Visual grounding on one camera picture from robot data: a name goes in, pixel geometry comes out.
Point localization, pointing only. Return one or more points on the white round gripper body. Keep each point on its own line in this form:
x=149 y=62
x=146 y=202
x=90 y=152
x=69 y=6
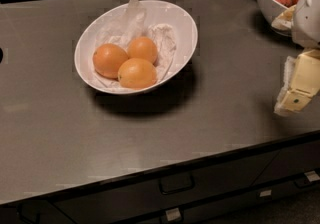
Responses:
x=307 y=23

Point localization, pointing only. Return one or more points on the left drawer handle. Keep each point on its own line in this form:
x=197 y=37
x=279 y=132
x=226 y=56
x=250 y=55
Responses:
x=28 y=212

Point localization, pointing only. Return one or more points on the small white drawer label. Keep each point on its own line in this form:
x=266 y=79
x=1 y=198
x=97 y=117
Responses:
x=265 y=193

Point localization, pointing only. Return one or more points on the orange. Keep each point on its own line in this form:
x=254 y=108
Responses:
x=137 y=73
x=143 y=48
x=107 y=60

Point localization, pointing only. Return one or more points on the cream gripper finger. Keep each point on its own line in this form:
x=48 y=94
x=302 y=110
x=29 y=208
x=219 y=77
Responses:
x=283 y=21
x=301 y=82

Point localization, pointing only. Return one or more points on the white paper liner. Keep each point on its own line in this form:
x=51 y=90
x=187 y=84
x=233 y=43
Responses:
x=130 y=23

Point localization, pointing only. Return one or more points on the upper middle drawer handle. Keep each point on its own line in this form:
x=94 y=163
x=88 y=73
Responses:
x=176 y=183

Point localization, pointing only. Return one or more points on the white oval bowl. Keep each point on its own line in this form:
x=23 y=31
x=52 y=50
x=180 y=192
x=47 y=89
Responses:
x=185 y=31

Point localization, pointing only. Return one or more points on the right drawer handle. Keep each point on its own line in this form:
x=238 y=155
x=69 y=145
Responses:
x=307 y=179

